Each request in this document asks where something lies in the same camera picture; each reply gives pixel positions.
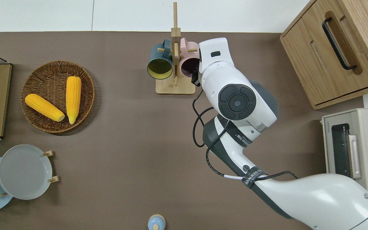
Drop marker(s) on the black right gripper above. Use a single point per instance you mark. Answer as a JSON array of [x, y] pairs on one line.
[[196, 75]]

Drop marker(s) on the pink mug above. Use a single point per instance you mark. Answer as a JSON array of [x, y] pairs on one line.
[[187, 65]]

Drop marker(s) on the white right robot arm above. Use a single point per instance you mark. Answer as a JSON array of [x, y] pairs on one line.
[[235, 83]]

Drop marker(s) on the wooden mug tree stand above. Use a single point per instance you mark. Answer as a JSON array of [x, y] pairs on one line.
[[175, 88]]

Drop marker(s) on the dark teal mug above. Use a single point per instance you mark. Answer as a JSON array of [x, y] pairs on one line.
[[157, 55]]

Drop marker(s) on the brown table mat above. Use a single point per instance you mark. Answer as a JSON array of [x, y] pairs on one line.
[[123, 143]]

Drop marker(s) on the wooden cabinet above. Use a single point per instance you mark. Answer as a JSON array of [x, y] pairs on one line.
[[302, 64]]

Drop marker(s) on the yellow corn cob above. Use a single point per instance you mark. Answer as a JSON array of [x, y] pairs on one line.
[[43, 107], [73, 99]]

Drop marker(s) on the round wicker basket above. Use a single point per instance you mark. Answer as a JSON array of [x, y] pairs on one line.
[[48, 80]]

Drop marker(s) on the small blue bell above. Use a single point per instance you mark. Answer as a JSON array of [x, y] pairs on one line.
[[156, 222]]

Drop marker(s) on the wooden plate rack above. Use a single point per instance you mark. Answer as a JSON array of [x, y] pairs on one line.
[[48, 153]]

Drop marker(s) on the grey plate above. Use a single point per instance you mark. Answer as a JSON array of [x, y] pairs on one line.
[[24, 172]]

